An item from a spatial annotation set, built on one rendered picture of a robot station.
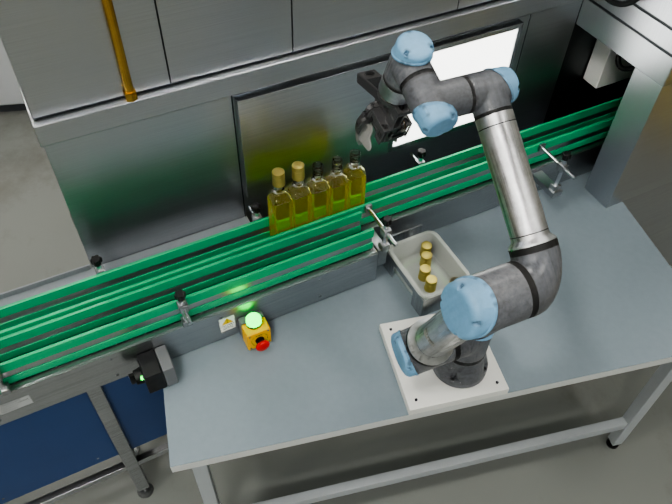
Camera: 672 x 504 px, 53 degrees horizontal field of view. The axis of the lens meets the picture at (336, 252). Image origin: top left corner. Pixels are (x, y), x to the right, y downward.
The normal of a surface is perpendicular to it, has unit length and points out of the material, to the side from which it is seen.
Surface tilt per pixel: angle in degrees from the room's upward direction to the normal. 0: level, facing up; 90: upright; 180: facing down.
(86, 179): 90
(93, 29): 90
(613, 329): 0
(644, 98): 90
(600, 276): 0
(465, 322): 83
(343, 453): 0
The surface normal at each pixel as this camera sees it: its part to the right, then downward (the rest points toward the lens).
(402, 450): 0.02, -0.65
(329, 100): 0.45, 0.68
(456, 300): -0.89, 0.24
